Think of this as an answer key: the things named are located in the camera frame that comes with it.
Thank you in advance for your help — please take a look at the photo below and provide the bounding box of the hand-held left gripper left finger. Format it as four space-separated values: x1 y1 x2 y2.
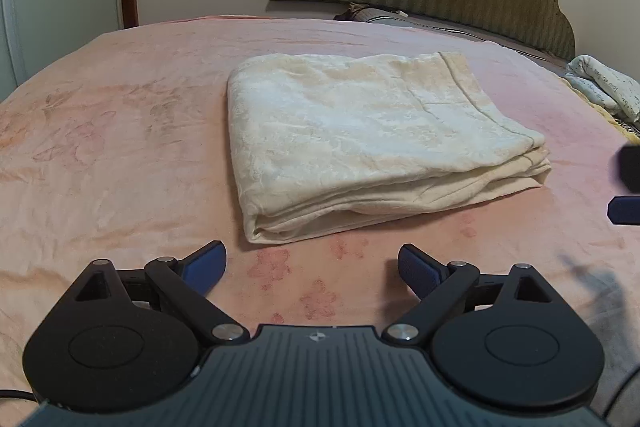
70 240 251 348

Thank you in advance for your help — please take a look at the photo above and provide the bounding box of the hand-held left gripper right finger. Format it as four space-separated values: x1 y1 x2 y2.
382 244 558 348

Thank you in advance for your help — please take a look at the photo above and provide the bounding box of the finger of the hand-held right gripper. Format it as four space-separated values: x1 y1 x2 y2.
614 145 640 194
607 195 640 227

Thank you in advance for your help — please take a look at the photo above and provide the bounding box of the cream white blanket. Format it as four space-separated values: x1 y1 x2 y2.
227 51 552 248

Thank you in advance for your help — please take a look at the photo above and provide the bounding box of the yellow patterned bedsheet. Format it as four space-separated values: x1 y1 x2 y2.
567 79 640 145

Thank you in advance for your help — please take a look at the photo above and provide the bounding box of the white patterned bundled cloth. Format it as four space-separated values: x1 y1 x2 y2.
565 54 640 125

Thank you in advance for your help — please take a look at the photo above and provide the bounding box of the pink floral blanket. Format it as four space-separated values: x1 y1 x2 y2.
0 14 640 427

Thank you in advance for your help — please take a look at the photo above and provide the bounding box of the grey striped pillow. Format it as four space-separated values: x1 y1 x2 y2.
334 2 571 68

